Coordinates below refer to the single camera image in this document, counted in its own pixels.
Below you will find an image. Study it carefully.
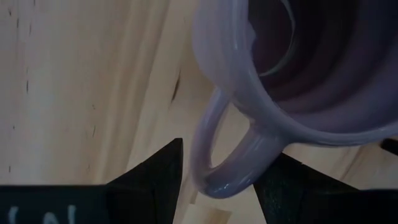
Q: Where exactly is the light purple mug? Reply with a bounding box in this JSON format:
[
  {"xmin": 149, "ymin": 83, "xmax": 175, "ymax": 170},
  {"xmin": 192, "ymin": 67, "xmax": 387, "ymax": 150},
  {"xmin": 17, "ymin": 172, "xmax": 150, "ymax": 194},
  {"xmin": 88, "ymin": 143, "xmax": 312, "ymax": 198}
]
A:
[{"xmin": 189, "ymin": 0, "xmax": 398, "ymax": 200}]

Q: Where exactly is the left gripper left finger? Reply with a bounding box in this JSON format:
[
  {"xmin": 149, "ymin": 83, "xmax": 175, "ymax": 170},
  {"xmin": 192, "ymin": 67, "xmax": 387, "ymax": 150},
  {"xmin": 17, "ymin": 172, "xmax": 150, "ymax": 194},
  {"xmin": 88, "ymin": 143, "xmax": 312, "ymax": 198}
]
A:
[{"xmin": 0, "ymin": 138, "xmax": 184, "ymax": 224}]

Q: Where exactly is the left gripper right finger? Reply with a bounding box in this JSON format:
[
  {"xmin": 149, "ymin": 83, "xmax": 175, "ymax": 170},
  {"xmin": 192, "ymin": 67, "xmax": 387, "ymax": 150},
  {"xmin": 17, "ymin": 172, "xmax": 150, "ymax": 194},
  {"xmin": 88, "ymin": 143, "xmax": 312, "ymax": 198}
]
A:
[{"xmin": 253, "ymin": 152, "xmax": 398, "ymax": 224}]

